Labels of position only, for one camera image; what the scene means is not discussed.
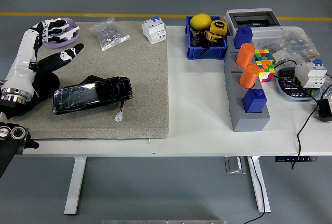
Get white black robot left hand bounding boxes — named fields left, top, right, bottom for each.
left=2, top=19, right=85, bottom=95

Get glossy black panel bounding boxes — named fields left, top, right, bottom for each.
left=52, top=75, right=134, bottom=116

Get table control panel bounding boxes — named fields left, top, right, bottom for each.
left=274, top=156, right=317, bottom=162

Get purple dish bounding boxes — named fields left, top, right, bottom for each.
left=41, top=17, right=80, bottom=49

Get clear bag of screws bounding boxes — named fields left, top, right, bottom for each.
left=85, top=17, right=131, bottom=52

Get grey-brown mat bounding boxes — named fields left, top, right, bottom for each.
left=0, top=21, right=171, bottom=141

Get white table leg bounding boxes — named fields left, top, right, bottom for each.
left=64, top=157, right=87, bottom=216
left=246, top=156, right=272, bottom=214

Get dark tool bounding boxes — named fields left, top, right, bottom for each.
left=190, top=26, right=212, bottom=55

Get yellow ball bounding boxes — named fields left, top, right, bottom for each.
left=189, top=13, right=212, bottom=31

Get blue plastic bin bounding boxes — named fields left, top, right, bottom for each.
left=185, top=15, right=228, bottom=60

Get yellow tape measure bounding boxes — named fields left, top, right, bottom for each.
left=209, top=19, right=228, bottom=37
left=204, top=31, right=221, bottom=44

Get blue block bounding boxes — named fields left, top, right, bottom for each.
left=242, top=88, right=268, bottom=114
left=233, top=25, right=253, bottom=49

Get orange cylinder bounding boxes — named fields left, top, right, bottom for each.
left=239, top=63, right=260, bottom=89
left=235, top=43, right=256, bottom=68

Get grey block holder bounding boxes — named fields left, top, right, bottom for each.
left=223, top=45, right=271, bottom=132

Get metal floor plate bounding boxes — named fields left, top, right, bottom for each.
left=224, top=156, right=247, bottom=175

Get colourful puzzle cube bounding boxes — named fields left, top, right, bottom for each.
left=253, top=49, right=275, bottom=83

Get light blue tray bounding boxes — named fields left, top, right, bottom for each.
left=274, top=67, right=322, bottom=102

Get black modules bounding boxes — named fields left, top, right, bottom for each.
left=279, top=69, right=312, bottom=97

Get clear bags of parts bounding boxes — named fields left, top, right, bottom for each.
left=259, top=28, right=320, bottom=65

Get black power adapter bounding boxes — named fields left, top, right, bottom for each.
left=313, top=99, right=332, bottom=122

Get white plastic bracket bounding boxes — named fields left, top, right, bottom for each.
left=56, top=26, right=80, bottom=42

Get panel wire with white connector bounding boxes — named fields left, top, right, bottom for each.
left=114, top=101, right=127, bottom=122

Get white circuit breaker blue switch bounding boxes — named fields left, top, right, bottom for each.
left=295, top=58, right=328, bottom=89
left=141, top=15, right=167, bottom=45

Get grey electrical enclosure box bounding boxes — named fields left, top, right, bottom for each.
left=224, top=8, right=285, bottom=47

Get black floor cable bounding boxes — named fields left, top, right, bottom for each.
left=243, top=156, right=266, bottom=224

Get black adapter cable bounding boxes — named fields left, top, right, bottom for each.
left=273, top=60, right=332, bottom=170

